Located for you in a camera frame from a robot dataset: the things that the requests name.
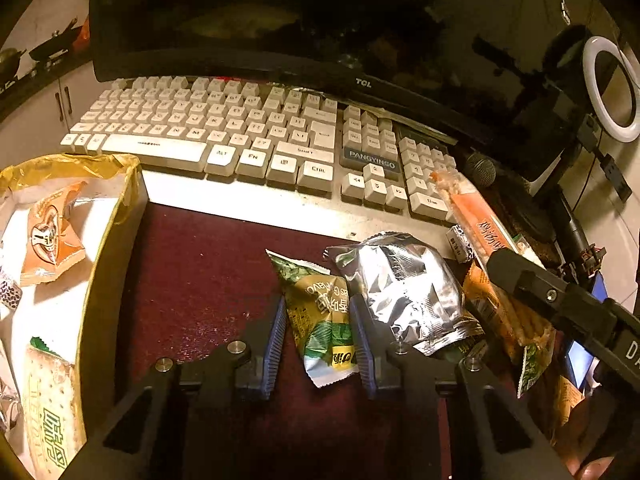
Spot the beige computer keyboard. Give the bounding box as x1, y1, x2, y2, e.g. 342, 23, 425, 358
59, 76, 471, 261

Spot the black microphone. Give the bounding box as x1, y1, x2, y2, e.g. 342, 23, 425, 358
462, 154, 497, 187

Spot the phone with lit screen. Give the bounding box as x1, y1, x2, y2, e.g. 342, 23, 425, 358
564, 271, 610, 391

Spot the white kitchen base cabinet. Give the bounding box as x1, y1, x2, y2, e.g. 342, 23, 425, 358
0, 62, 116, 161

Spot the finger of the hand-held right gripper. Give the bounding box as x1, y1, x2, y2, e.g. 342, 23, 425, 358
487, 247, 571, 322

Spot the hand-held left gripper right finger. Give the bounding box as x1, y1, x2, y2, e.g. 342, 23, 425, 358
349, 294, 576, 480

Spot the white ring light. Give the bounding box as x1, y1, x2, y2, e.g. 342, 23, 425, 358
580, 35, 640, 143

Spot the black ring light stand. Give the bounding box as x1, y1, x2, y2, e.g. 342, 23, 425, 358
470, 35, 631, 201

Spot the black frying pan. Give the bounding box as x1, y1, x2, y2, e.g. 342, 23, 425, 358
29, 19, 83, 61

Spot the dark red desk mat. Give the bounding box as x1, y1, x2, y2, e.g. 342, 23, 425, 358
115, 202, 501, 480

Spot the small green-bordered cracker packet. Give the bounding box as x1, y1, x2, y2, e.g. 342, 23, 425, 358
512, 235, 546, 266

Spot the long orange cracker packet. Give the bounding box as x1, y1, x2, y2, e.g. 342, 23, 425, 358
430, 169, 521, 261

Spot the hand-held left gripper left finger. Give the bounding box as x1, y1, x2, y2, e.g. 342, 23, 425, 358
60, 294, 290, 480

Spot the gold-rimmed cardboard box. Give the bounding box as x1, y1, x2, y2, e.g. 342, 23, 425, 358
0, 152, 149, 480

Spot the cracker packet with green ends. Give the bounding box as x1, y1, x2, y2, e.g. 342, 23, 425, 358
22, 337, 88, 480

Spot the orange packet with round logo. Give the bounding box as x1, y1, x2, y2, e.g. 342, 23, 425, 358
20, 181, 88, 287

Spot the small black spotted candy packet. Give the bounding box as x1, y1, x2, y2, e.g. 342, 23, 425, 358
447, 225, 473, 263
0, 265, 23, 310

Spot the black computer monitor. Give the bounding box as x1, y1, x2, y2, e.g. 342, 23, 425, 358
89, 0, 601, 186

